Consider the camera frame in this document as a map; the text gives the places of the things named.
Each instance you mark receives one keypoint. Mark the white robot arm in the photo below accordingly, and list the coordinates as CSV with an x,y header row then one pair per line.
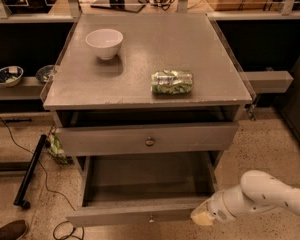
x,y
258,192

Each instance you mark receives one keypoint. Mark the green chip bag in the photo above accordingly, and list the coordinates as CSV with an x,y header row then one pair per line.
x,y
172,82

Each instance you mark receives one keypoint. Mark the black metal bar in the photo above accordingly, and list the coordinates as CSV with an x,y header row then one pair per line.
x,y
20,197

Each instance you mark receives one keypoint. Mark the green bag on floor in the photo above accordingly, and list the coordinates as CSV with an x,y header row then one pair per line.
x,y
55,148

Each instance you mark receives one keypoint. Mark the grey drawer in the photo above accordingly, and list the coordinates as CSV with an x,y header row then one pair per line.
x,y
117,132
141,188

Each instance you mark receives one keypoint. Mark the white bowl with items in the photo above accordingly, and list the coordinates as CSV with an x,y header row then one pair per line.
x,y
10,76

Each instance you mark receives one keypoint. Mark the white ceramic bowl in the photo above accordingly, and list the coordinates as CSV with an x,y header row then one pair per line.
x,y
105,43

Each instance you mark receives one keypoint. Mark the dark small bowl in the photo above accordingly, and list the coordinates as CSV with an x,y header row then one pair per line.
x,y
45,74

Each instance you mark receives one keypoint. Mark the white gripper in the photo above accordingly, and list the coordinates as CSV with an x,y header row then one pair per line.
x,y
215,206

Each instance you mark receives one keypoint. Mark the black monitor stand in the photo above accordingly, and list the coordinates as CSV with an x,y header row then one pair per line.
x,y
131,6

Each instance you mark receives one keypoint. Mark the grey top drawer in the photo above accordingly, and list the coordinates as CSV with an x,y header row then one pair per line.
x,y
117,132

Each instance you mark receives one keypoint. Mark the grey wooden drawer cabinet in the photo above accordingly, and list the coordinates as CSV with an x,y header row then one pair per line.
x,y
152,42

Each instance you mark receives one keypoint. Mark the brown shoe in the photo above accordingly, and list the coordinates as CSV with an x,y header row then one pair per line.
x,y
14,230

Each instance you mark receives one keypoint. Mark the grey shelf beam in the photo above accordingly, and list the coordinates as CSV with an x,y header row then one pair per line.
x,y
267,82

